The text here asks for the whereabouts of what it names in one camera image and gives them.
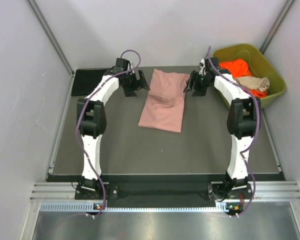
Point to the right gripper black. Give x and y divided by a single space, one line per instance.
198 92

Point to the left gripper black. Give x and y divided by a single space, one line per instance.
139 84

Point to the pink t shirt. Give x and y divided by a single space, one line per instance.
165 102

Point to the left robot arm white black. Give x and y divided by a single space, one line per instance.
92 121

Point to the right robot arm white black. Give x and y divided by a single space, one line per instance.
243 122

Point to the orange t shirt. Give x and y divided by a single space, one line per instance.
240 68

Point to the folded black t shirt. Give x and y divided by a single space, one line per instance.
86 80

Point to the olive green plastic bin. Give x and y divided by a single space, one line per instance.
258 65

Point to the beige t shirt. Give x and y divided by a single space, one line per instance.
254 83

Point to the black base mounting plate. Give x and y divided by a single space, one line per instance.
167 191

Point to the left aluminium corner post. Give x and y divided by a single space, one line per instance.
50 35

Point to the aluminium corner post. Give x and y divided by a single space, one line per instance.
50 35
283 13

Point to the right aluminium corner post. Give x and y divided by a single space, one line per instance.
283 13

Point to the grey slotted cable duct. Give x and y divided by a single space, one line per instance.
92 207

